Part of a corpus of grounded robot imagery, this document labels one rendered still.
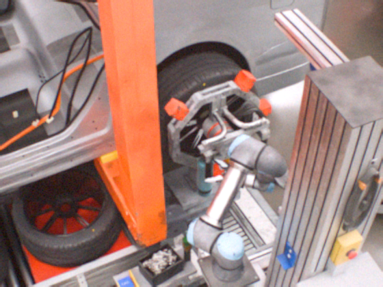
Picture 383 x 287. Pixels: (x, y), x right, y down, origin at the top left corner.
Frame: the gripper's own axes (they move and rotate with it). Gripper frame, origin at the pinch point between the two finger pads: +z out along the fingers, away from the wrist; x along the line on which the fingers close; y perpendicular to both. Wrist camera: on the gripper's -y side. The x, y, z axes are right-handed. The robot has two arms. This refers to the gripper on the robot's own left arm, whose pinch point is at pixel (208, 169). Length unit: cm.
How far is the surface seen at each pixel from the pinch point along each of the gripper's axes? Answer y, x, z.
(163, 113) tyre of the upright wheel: -19.3, 13.5, 28.2
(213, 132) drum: -6.7, 19.6, 2.8
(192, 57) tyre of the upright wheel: -35, 45, 22
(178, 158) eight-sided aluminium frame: 7.5, 9.0, 19.5
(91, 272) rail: 48, -54, 52
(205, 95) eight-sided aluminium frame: -27.7, 24.5, 9.0
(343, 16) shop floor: 83, 310, -60
